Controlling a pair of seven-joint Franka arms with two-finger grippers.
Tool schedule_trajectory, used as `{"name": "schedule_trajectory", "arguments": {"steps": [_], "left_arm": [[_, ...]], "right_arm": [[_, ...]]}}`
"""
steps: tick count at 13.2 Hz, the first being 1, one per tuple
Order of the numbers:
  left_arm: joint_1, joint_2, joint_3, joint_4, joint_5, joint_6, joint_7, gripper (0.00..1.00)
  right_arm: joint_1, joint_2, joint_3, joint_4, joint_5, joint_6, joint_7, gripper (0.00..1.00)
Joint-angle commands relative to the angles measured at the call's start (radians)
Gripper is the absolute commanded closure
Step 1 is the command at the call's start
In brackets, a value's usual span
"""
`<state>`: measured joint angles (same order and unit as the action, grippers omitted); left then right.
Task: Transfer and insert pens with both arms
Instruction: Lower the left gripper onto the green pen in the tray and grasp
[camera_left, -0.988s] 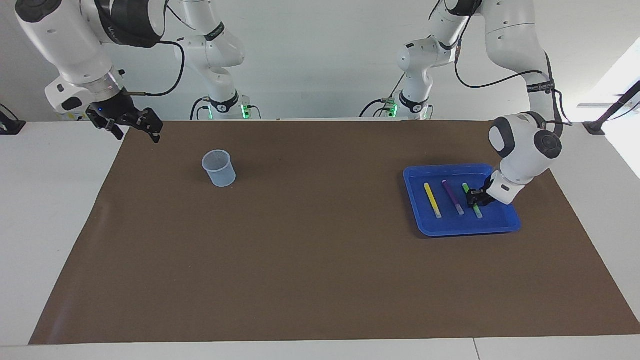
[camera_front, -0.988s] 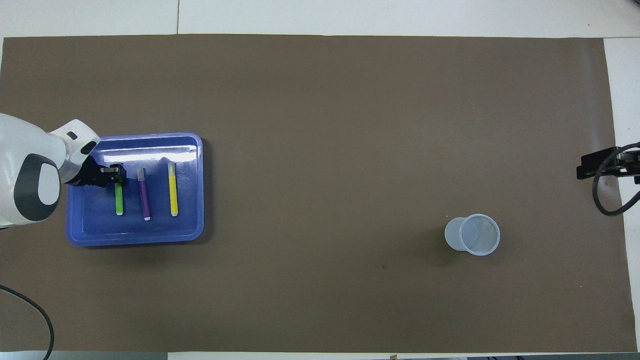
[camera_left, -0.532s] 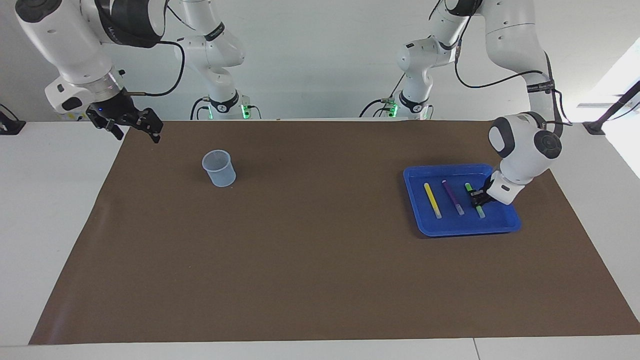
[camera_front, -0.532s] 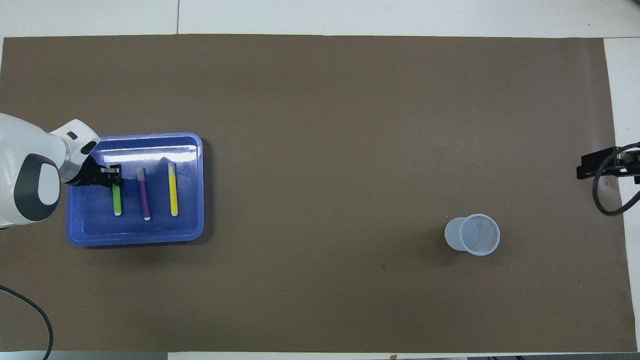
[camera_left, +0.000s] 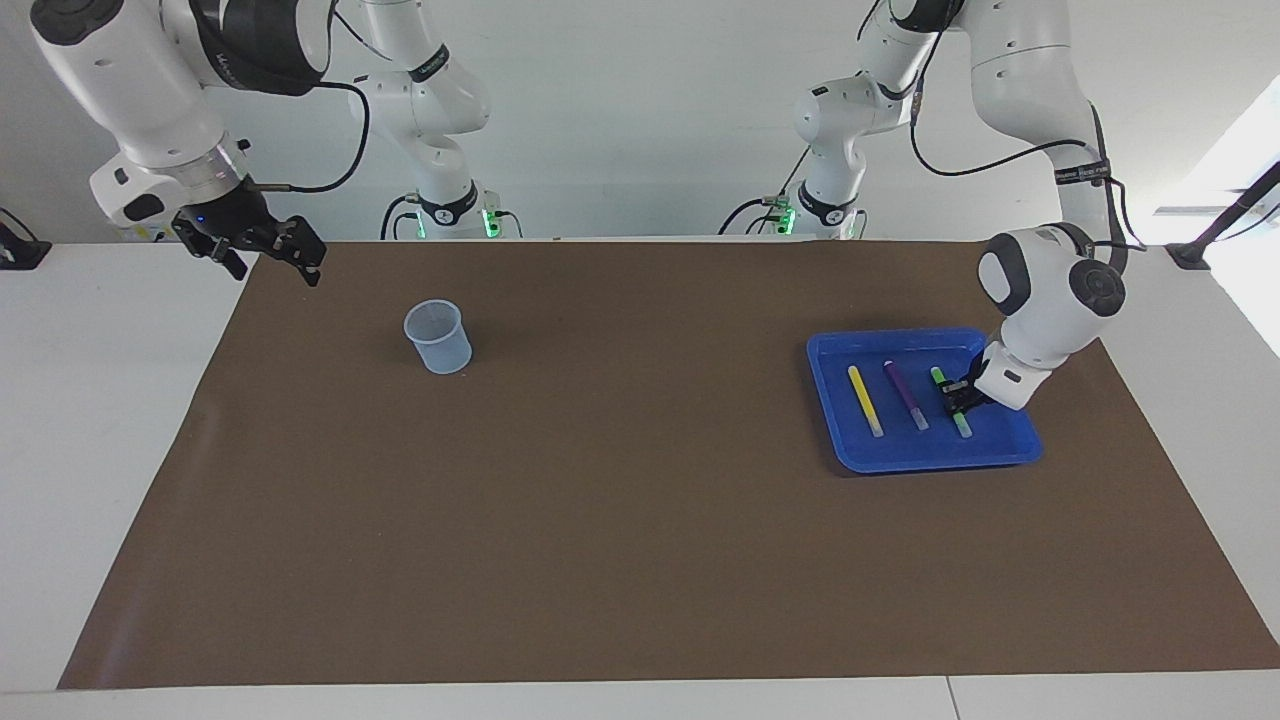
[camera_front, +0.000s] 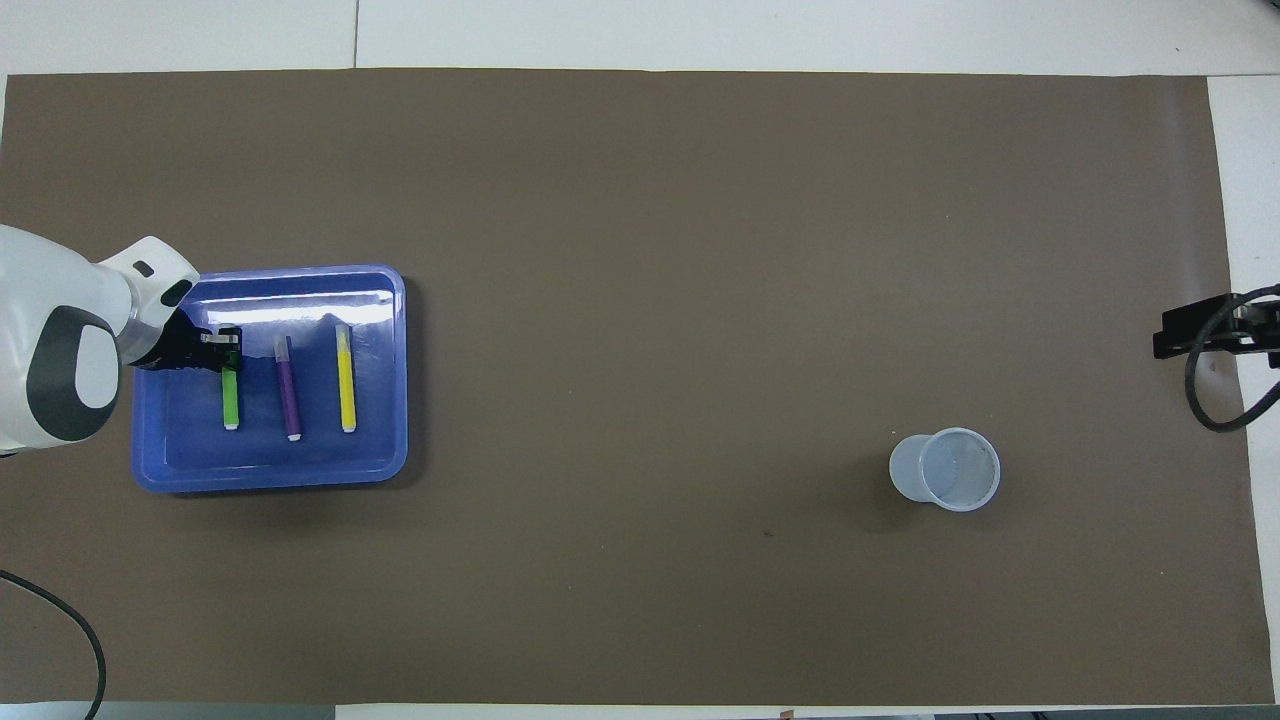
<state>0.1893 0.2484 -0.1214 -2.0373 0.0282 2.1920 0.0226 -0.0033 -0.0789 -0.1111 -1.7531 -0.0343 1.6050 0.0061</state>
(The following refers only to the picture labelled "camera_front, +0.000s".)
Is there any purple marker pen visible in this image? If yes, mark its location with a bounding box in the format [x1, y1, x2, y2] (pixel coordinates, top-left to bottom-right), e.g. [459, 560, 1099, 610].
[274, 335, 303, 442]

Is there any brown table mat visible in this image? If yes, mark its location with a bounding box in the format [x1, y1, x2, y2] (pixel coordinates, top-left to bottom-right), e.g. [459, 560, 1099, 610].
[0, 68, 1276, 707]

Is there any translucent plastic cup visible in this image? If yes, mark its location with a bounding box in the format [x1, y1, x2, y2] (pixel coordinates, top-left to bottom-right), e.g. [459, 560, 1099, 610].
[889, 427, 1001, 513]

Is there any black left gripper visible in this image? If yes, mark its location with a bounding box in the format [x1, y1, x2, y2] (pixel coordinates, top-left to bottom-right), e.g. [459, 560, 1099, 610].
[130, 310, 244, 373]

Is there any blue plastic tray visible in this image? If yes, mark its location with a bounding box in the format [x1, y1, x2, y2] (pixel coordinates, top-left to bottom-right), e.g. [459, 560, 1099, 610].
[132, 264, 409, 495]

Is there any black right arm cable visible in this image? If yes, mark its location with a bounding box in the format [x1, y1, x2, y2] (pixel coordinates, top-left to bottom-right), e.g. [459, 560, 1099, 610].
[1184, 286, 1280, 434]

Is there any yellow marker pen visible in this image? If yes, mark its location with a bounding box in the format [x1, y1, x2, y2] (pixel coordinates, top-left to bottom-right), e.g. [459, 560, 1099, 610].
[335, 323, 358, 434]

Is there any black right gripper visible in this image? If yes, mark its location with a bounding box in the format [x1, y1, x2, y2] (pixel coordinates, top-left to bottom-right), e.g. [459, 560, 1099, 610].
[1153, 296, 1280, 370]

